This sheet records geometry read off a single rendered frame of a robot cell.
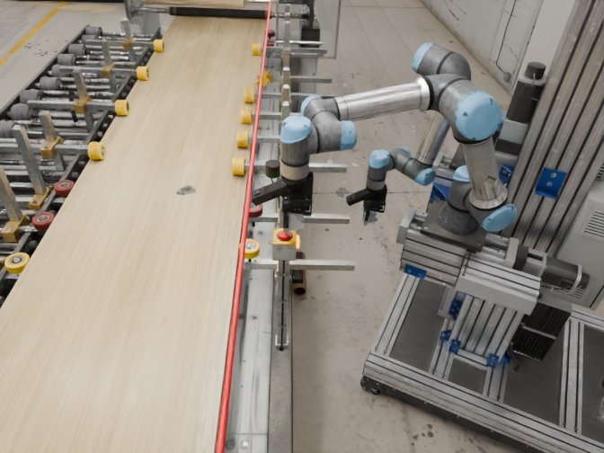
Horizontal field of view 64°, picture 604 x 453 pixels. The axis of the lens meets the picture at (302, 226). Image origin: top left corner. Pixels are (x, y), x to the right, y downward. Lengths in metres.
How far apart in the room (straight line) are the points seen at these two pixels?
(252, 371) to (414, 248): 0.77
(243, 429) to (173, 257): 0.65
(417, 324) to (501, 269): 0.83
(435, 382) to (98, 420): 1.48
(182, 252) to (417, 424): 1.38
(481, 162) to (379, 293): 1.63
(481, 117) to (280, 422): 1.08
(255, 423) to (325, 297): 1.32
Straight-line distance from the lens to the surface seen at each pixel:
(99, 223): 2.08
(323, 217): 2.07
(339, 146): 1.24
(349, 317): 2.82
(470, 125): 1.36
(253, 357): 1.87
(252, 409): 1.76
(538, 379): 2.61
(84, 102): 2.88
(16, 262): 2.01
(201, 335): 1.59
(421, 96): 1.44
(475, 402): 2.39
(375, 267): 3.13
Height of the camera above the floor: 2.15
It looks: 40 degrees down
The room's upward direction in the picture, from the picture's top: 3 degrees clockwise
